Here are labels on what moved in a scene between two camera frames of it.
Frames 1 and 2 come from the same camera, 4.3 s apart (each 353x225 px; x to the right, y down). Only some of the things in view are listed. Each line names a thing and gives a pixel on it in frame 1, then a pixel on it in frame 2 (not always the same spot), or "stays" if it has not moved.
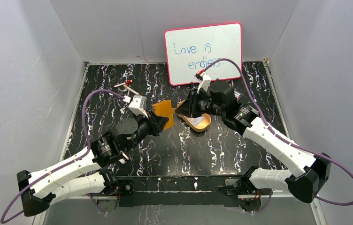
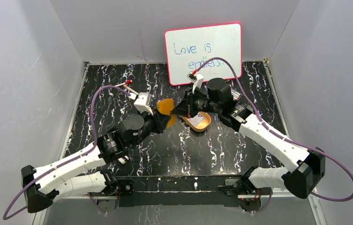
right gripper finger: x=190 y=107 to x=181 y=109
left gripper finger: x=157 y=123 stays
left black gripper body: x=156 y=123 stays
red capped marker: x=128 y=81 stays
